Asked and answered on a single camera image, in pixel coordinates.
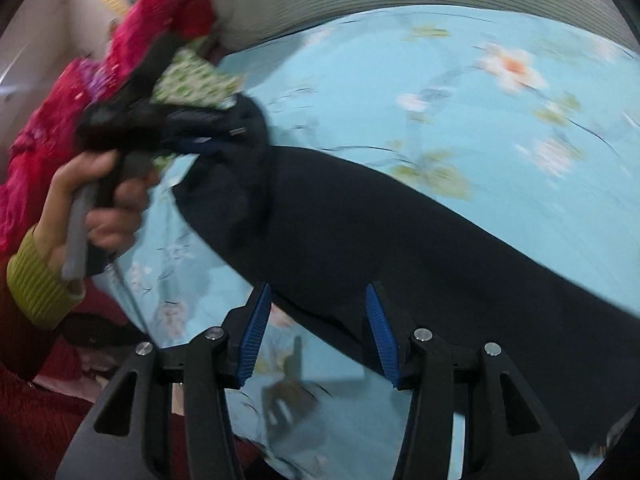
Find black pants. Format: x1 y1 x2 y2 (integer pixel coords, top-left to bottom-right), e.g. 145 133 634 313
175 100 639 452

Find left forearm green cuff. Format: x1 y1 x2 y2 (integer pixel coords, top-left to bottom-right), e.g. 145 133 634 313
6 228 86 330

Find person's left hand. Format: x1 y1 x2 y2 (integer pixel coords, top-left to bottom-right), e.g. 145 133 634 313
34 148 162 276

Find green white patterned pillow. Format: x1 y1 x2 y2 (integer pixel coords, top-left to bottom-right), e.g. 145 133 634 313
152 48 244 107

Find red floral quilt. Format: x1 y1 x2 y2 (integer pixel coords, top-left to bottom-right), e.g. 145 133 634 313
0 0 219 261

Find light blue floral bedsheet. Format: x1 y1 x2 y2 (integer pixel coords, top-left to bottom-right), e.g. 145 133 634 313
92 4 640 480

